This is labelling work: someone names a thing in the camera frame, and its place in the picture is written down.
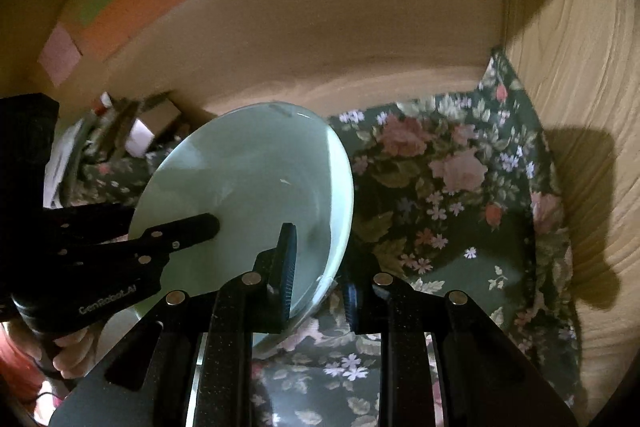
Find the pale green plate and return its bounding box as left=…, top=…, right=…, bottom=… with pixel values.
left=128, top=102, right=354, bottom=359

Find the orange left sleeve forearm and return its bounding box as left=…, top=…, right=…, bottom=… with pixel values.
left=0, top=329, right=44, bottom=413

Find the dark floral cloth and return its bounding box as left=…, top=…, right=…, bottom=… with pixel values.
left=60, top=45, right=586, bottom=427

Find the small white carton box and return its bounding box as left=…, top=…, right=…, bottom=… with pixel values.
left=125, top=100, right=181, bottom=158

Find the stack of white papers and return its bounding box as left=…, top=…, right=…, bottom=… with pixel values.
left=42, top=117, right=92, bottom=209

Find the pink paper note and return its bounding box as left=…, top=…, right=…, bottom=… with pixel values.
left=38, top=23, right=82, bottom=87

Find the orange paper note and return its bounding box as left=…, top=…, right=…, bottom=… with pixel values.
left=79, top=0, right=186, bottom=61

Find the left hand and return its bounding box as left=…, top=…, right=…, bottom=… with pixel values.
left=2, top=320, right=103, bottom=379

